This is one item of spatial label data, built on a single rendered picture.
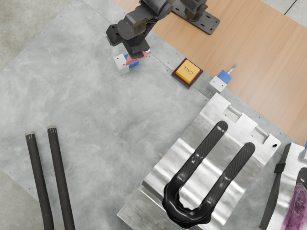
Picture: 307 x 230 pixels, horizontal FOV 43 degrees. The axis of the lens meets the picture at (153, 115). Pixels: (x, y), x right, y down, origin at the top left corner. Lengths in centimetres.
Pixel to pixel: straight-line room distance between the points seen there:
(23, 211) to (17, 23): 107
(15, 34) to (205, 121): 147
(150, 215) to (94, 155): 27
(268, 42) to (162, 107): 46
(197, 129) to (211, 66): 27
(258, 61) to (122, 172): 62
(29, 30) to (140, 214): 149
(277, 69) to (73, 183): 81
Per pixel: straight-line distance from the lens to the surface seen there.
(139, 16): 109
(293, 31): 157
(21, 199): 219
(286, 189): 131
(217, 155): 126
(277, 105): 144
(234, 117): 132
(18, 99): 142
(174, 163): 120
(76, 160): 133
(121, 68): 134
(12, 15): 251
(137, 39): 117
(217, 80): 135
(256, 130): 132
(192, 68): 137
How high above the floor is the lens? 210
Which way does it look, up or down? 75 degrees down
